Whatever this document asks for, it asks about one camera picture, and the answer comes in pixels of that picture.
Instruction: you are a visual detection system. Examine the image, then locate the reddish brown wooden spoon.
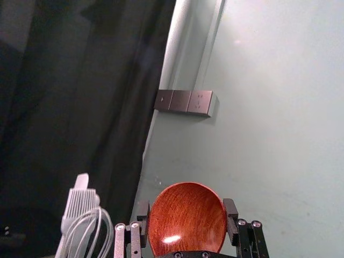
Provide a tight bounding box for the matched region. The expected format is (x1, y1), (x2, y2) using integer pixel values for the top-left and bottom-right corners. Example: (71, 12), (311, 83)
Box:
(147, 182), (228, 254)

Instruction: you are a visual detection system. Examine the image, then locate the black curtain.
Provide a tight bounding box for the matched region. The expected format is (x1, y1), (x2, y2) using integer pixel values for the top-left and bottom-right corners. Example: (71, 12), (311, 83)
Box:
(0, 0), (184, 258)

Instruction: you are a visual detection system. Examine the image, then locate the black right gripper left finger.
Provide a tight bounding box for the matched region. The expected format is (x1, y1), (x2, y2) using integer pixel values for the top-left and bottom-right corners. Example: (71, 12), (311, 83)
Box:
(114, 199), (151, 258)

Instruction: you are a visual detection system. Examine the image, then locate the white cable with ribbed plug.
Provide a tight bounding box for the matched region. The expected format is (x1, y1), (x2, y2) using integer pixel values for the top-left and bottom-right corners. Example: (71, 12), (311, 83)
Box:
(55, 173), (114, 258)

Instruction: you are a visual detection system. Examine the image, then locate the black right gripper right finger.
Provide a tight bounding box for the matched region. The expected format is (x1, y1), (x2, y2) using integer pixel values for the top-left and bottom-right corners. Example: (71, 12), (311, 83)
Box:
(223, 198), (270, 258)

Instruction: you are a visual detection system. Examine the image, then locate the grey wall socket panel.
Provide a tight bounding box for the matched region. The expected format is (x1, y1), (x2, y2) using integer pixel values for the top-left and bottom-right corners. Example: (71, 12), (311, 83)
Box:
(153, 89), (220, 118)

